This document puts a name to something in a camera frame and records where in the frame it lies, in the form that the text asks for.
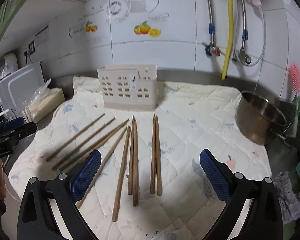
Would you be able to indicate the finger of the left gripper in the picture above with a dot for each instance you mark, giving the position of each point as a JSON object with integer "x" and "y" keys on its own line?
{"x": 13, "y": 124}
{"x": 23, "y": 131}

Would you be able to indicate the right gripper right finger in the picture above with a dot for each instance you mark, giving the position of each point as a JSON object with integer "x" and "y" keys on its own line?
{"x": 263, "y": 220}

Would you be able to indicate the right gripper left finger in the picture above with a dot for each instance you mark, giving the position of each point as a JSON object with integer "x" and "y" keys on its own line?
{"x": 36, "y": 219}

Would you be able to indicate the wooden chopstick four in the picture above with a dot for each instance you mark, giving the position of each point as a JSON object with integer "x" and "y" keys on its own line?
{"x": 104, "y": 161}

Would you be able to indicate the wooden chopstick two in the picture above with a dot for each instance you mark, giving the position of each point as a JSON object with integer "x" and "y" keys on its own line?
{"x": 76, "y": 149}

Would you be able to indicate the wooden chopstick one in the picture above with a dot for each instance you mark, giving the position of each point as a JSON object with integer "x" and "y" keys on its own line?
{"x": 50, "y": 157}

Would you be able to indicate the wooden chopstick five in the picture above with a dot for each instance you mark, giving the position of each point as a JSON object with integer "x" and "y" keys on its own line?
{"x": 121, "y": 177}

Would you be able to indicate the wooden chopstick three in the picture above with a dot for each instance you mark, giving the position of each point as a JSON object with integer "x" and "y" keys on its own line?
{"x": 94, "y": 146}

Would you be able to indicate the wooden chopstick six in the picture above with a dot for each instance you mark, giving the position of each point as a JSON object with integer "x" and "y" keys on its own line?
{"x": 130, "y": 182}

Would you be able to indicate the wooden chopstick seven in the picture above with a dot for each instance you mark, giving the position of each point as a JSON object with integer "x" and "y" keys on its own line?
{"x": 135, "y": 168}

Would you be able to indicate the wooden chopstick nine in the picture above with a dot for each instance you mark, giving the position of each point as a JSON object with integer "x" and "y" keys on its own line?
{"x": 158, "y": 158}

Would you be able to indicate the wooden chopstick eight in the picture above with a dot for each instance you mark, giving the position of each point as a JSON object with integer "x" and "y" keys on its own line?
{"x": 153, "y": 160}

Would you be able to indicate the grey patterned rag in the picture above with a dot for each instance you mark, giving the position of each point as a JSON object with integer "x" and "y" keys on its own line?
{"x": 288, "y": 200}

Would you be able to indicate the white cutting board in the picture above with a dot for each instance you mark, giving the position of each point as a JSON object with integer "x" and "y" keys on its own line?
{"x": 18, "y": 88}

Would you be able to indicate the steel pot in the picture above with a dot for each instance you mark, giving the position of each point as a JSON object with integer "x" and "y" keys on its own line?
{"x": 257, "y": 118}

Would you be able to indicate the green plastic bag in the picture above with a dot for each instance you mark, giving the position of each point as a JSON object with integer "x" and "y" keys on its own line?
{"x": 293, "y": 128}

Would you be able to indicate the cream quilted mat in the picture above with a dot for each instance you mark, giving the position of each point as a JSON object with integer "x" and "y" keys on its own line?
{"x": 191, "y": 118}

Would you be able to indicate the cream plastic utensil holder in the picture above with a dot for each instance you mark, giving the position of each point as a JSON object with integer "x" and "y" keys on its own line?
{"x": 129, "y": 86}

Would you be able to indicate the pink brush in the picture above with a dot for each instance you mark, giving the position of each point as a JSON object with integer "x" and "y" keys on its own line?
{"x": 294, "y": 74}

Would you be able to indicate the right water valve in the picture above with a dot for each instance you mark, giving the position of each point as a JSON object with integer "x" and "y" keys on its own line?
{"x": 242, "y": 57}

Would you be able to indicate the water valve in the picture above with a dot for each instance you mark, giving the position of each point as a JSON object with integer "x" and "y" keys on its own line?
{"x": 242, "y": 57}
{"x": 212, "y": 50}

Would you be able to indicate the left water valve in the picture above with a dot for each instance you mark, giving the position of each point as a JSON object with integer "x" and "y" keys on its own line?
{"x": 212, "y": 50}

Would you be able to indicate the clear thin tube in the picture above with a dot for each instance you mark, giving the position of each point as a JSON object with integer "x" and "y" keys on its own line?
{"x": 250, "y": 30}

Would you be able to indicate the wall power socket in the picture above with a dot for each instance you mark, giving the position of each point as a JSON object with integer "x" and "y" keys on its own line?
{"x": 31, "y": 48}

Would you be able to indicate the wall notice sticker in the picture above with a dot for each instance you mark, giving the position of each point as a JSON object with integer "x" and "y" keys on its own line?
{"x": 42, "y": 36}

